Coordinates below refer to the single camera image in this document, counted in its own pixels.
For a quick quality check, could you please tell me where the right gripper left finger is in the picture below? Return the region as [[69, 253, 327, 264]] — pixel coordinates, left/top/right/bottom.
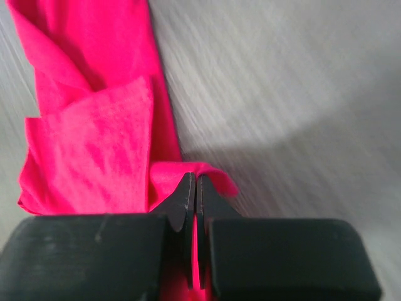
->
[[1, 173, 195, 300]]

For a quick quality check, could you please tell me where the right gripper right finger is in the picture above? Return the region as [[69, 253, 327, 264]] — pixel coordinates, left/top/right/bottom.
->
[[196, 176, 382, 300]]

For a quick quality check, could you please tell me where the red t shirt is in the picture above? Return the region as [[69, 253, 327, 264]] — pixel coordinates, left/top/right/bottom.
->
[[8, 1, 237, 300]]

